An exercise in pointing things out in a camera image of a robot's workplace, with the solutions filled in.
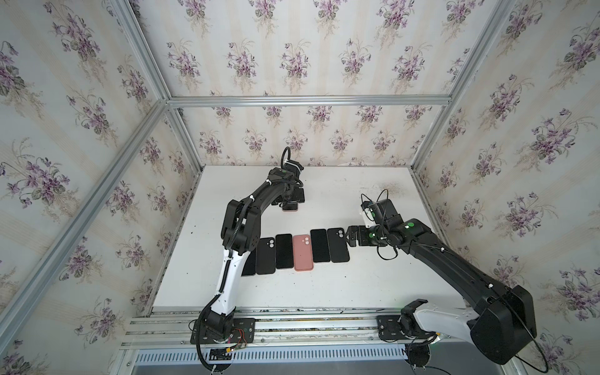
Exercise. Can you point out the black phone case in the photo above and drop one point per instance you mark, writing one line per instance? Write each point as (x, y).
(338, 247)
(266, 256)

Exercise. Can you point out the aluminium frame post back left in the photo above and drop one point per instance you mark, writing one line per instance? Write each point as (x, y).
(125, 14)

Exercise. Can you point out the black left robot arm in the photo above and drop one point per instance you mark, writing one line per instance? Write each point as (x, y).
(240, 233)

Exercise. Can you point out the aluminium rail front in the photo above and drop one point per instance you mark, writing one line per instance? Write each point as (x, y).
(274, 327)

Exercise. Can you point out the aluminium frame post back right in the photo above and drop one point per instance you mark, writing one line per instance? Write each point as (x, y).
(466, 76)

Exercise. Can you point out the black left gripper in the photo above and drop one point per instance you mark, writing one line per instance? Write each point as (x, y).
(290, 199)

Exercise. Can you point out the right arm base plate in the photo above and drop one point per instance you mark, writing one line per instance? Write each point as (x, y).
(392, 328)

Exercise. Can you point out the white vent grille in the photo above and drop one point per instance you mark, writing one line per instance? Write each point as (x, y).
(283, 354)

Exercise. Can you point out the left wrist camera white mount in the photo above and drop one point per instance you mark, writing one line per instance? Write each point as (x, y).
(293, 166)

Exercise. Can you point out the black phone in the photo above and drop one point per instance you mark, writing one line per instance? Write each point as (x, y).
(320, 246)
(249, 268)

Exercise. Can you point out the aluminium frame beam left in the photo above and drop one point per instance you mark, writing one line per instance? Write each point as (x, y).
(27, 298)

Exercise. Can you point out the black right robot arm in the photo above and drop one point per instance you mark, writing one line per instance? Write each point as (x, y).
(499, 320)

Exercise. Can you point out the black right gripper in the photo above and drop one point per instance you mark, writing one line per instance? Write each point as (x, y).
(361, 234)

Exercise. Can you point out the pink phone case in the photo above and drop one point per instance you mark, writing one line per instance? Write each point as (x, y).
(302, 252)

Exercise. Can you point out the aluminium frame bar back top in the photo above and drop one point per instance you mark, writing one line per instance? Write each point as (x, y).
(308, 100)

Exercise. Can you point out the aluminium frame post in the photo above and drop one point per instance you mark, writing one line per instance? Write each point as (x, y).
(466, 76)
(125, 14)

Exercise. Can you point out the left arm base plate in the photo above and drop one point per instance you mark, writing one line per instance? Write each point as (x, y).
(238, 331)

